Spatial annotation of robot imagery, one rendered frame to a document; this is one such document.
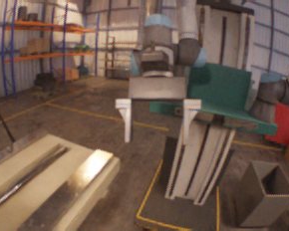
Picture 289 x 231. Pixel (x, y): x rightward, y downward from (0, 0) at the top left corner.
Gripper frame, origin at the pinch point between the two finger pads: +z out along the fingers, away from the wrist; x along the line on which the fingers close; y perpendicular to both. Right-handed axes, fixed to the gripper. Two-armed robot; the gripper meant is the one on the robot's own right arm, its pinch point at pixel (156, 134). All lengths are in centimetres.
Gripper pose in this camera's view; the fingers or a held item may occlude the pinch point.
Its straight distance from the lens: 35.8
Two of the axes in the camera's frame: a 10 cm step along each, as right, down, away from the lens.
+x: -9.8, -0.2, 2.1
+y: 2.1, 0.5, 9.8
